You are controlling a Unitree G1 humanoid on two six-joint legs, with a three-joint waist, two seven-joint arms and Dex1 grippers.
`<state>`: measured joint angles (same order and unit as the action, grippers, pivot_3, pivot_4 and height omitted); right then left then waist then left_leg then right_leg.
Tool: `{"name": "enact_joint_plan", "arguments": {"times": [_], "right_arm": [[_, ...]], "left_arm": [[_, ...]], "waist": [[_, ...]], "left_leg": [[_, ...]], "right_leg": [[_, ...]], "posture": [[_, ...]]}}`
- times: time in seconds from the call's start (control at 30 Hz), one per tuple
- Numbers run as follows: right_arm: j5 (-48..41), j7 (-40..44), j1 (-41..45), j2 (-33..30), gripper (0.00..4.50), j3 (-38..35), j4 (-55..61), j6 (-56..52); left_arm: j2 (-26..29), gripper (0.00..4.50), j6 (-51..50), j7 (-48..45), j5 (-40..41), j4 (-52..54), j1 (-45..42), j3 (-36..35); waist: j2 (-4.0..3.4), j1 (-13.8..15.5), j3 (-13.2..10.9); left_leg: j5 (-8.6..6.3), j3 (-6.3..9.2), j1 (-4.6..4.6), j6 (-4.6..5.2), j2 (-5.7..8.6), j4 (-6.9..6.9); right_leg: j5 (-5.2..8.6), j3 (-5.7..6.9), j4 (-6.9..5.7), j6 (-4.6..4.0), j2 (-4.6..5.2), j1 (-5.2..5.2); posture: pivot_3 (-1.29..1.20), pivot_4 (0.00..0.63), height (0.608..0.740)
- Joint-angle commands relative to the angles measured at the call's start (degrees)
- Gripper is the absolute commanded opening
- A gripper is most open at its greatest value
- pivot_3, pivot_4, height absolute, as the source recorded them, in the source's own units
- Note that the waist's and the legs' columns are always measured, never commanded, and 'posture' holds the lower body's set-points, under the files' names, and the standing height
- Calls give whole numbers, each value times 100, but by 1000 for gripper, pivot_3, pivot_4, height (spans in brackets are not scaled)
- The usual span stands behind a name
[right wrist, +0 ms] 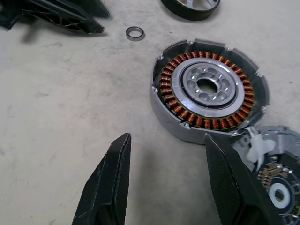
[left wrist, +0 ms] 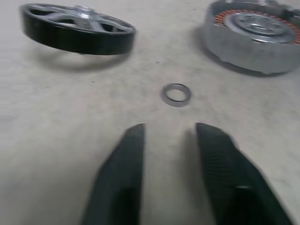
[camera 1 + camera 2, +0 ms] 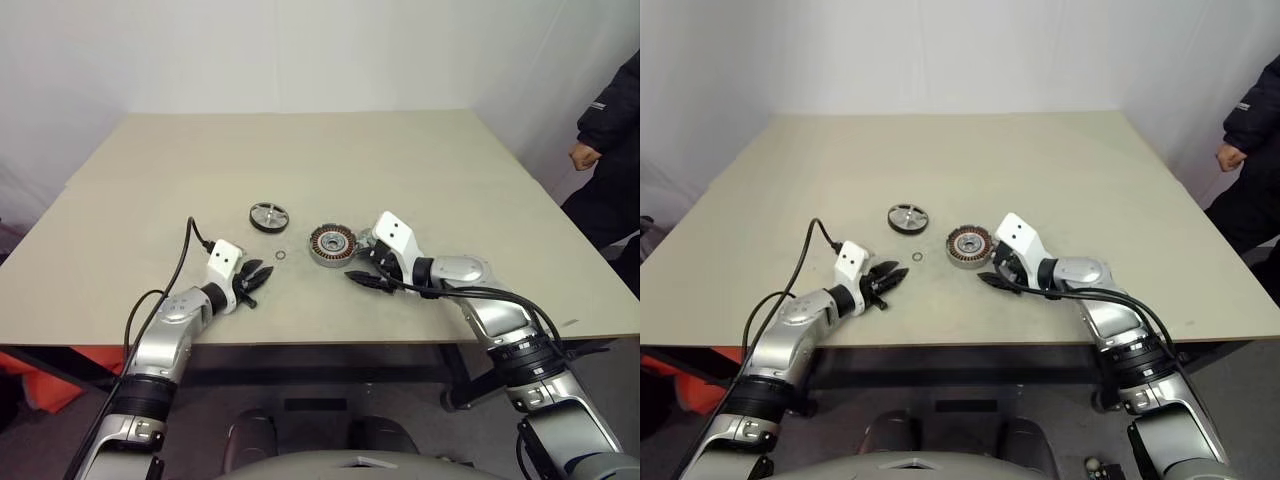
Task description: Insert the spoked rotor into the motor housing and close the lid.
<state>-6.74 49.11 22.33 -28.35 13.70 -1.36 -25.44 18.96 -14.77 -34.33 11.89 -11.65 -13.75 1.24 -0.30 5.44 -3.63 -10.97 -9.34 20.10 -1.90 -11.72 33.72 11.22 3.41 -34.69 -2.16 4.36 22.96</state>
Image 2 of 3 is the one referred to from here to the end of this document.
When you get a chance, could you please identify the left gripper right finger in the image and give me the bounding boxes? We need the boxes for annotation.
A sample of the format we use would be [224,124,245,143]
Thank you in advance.
[195,122,293,225]

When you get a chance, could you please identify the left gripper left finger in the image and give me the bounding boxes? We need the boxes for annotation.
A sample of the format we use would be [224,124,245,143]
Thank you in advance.
[81,123,146,225]

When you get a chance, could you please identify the black spoked rotor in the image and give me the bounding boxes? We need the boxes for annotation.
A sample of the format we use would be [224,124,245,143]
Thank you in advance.
[20,3,136,56]

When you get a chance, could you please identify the grey motor housing copper windings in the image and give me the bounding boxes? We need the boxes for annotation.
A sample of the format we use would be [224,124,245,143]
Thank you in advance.
[201,0,300,75]

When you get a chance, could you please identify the small silver washer ring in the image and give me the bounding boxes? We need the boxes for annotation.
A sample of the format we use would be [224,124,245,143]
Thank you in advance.
[161,83,192,108]

